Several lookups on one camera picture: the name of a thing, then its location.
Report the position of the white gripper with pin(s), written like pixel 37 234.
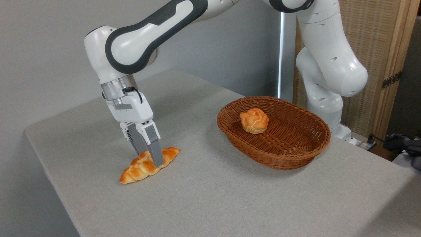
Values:
pixel 133 110

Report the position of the long braided bread loaf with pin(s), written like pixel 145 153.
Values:
pixel 143 168

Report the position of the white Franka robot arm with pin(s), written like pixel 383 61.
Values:
pixel 138 46

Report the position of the round knotted bread roll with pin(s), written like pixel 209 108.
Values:
pixel 254 121

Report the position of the brown oval wicker basket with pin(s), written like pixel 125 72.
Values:
pixel 289 144

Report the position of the grey tablecloth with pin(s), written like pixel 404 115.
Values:
pixel 204 197

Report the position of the white power strip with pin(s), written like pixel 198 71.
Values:
pixel 360 143

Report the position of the metal screen hinge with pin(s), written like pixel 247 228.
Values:
pixel 391 80

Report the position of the dark grey bag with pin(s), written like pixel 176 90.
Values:
pixel 413 153

